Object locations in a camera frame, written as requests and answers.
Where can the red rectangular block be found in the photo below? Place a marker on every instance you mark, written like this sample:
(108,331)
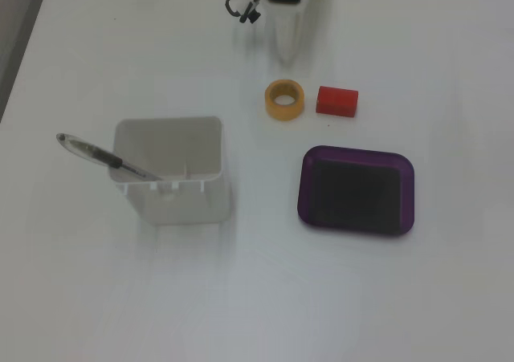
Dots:
(336,102)

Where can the white square plastic container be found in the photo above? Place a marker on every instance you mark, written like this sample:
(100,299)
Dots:
(176,193)

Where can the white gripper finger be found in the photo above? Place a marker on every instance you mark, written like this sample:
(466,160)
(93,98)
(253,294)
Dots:
(297,15)
(280,27)

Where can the clear black ballpoint pen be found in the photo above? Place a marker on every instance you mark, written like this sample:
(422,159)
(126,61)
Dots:
(96,153)

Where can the purple tray with black base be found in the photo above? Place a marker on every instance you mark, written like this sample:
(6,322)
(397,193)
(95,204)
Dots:
(357,193)

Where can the yellow tape roll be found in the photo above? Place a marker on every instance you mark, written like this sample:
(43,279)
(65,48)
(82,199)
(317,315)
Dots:
(284,100)

